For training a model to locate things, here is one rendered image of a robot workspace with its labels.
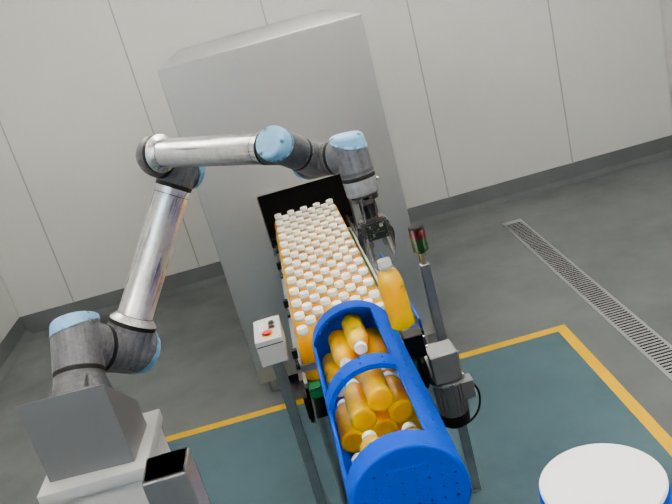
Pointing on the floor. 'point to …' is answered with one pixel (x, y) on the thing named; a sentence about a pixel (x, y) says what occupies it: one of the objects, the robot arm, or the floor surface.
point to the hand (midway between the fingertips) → (384, 262)
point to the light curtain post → (173, 479)
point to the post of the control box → (300, 432)
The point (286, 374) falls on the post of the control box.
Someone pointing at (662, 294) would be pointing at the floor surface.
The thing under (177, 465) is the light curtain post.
